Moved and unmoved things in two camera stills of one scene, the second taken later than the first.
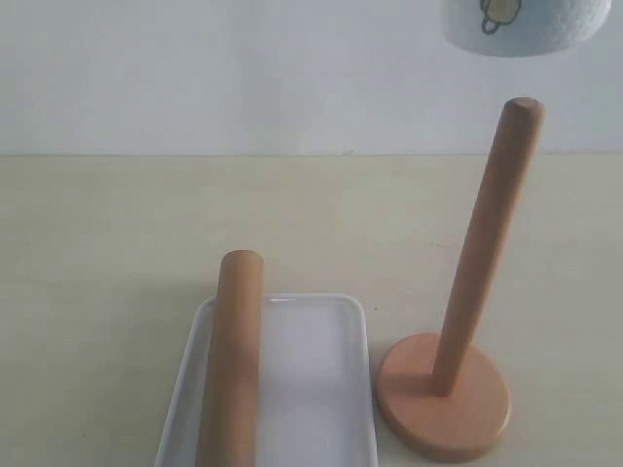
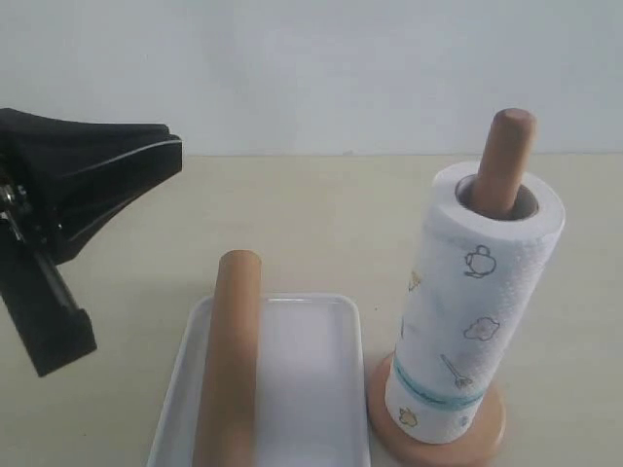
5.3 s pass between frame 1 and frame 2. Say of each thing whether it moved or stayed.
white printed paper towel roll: moved
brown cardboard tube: stayed
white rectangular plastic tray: stayed
